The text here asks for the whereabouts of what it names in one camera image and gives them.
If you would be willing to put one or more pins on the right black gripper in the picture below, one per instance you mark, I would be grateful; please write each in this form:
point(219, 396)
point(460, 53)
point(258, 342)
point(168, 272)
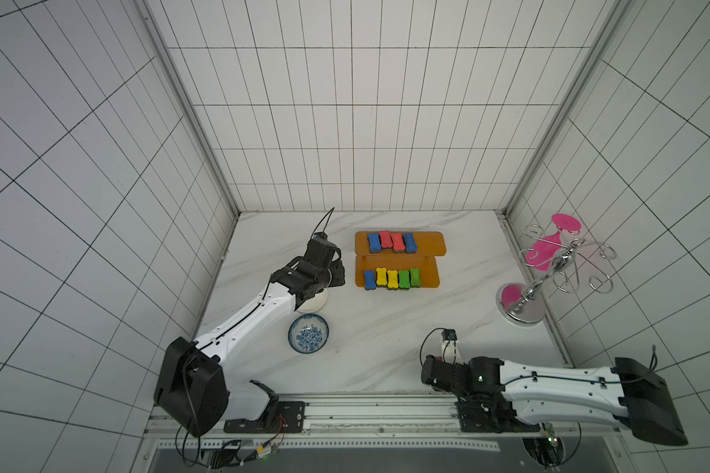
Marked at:
point(432, 371)

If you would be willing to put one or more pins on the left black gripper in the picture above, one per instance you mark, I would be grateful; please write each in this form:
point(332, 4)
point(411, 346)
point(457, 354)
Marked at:
point(338, 274)

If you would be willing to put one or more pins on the red top eraser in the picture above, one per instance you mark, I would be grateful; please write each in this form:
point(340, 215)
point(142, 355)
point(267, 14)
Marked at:
point(398, 245)
point(386, 240)

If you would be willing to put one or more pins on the blue eraser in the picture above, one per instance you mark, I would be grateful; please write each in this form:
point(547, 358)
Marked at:
point(374, 242)
point(370, 280)
point(409, 243)

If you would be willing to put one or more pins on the orange two-tier shelf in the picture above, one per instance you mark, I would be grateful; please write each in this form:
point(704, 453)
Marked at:
point(429, 246)

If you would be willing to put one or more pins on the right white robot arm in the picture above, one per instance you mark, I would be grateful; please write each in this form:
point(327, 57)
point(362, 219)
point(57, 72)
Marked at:
point(499, 396)

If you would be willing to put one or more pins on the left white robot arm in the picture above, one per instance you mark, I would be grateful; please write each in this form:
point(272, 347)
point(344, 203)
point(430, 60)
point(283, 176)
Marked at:
point(198, 383)

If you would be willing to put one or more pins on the white upturned bowl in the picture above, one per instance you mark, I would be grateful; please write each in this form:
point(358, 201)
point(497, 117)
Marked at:
point(314, 304)

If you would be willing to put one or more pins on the blue bottom eraser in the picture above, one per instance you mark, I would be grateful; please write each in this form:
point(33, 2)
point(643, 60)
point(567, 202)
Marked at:
point(370, 280)

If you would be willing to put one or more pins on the yellow bottom eraser left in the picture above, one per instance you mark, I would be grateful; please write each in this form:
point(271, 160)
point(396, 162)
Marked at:
point(381, 277)

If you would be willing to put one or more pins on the yellow eraser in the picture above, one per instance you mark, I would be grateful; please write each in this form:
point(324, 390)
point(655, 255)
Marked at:
point(393, 280)
point(381, 277)

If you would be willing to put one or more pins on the blue patterned bowl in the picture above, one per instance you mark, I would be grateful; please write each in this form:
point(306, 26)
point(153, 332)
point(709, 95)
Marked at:
point(308, 334)

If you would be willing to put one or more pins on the yellow bottom eraser right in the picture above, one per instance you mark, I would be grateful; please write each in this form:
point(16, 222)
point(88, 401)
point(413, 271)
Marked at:
point(393, 280)

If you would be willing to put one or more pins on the green bottom eraser left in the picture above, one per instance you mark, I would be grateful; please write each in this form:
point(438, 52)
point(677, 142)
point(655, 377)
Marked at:
point(404, 282)

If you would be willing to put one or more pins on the green eraser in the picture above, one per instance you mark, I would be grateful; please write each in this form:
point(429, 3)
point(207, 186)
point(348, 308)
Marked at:
point(415, 278)
point(404, 282)

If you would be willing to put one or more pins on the chrome cup tree stand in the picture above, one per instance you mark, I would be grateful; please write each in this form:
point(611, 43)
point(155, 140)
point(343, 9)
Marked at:
point(522, 303)

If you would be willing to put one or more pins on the green bottom eraser right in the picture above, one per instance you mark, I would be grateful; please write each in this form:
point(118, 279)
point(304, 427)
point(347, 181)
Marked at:
point(415, 278)

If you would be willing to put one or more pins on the pink disc middle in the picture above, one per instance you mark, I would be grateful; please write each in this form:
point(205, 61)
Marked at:
point(542, 252)

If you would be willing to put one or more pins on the pink disc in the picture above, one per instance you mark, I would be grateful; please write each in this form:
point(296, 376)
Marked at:
point(566, 223)
point(542, 252)

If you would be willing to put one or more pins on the pink disc top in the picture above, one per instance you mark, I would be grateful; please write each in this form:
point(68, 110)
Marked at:
point(566, 223)

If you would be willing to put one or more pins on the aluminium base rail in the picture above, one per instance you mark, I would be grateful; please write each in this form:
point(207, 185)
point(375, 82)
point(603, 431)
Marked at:
point(370, 420)

